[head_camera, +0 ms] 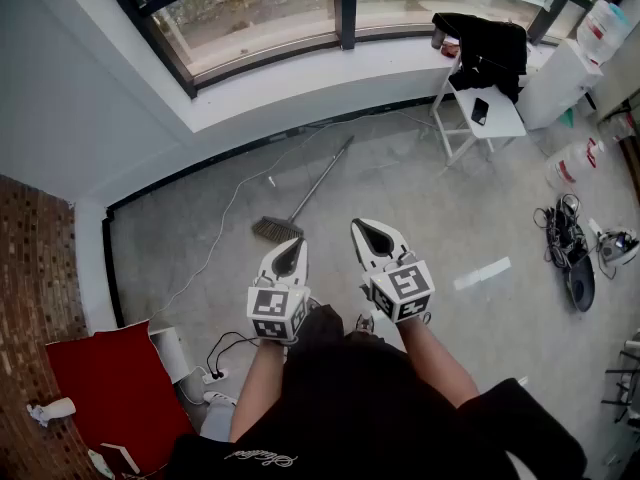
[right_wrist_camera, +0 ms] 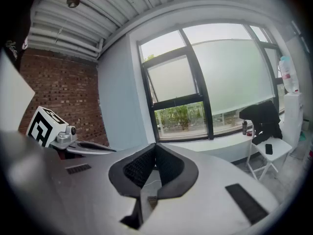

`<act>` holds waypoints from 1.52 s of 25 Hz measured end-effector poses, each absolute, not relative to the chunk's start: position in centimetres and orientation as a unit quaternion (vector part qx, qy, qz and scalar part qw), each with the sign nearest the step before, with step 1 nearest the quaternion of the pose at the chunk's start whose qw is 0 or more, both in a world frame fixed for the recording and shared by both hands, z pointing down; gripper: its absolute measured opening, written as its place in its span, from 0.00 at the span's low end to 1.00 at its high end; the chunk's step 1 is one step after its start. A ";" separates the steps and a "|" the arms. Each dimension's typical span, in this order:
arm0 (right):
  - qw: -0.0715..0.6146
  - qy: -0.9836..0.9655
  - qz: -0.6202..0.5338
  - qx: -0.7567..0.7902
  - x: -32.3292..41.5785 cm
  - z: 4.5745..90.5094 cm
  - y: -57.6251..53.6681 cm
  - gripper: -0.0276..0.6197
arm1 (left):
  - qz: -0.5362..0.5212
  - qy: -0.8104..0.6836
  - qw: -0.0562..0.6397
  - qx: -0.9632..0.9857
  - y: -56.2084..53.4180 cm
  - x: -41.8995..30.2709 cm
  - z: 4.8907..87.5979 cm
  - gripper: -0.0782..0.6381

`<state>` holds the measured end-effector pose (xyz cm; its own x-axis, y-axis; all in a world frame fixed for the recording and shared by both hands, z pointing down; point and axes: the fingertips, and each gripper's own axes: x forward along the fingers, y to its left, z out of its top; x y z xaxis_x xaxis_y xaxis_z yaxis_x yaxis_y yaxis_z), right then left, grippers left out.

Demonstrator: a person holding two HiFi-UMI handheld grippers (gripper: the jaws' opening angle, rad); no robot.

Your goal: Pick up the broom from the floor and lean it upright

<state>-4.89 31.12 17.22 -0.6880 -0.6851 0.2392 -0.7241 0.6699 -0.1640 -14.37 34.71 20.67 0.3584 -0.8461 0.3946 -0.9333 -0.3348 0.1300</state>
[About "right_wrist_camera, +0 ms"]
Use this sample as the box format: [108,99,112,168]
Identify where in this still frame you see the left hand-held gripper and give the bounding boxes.
[25,106,116,156]

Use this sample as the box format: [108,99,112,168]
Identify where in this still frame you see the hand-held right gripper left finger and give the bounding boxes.
[7,137,157,235]

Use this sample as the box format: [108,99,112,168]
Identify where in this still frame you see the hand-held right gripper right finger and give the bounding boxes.
[139,142,280,235]

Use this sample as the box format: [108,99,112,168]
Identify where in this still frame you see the white table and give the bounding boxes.
[246,121,293,181]

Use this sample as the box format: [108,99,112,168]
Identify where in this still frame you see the white roller blind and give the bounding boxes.
[192,39,276,116]

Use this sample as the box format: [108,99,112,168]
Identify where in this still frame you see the white water dispenser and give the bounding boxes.
[283,92,305,146]

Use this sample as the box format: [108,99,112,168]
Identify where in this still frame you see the white ceiling pipe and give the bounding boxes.
[28,25,105,58]

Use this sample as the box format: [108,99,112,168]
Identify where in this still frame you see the black framed window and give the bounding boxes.
[136,23,286,143]

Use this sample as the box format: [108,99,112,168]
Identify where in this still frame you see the person's black shirt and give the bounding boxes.
[0,0,42,72]

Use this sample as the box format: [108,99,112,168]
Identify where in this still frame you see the clear water jug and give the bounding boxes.
[278,55,299,94]

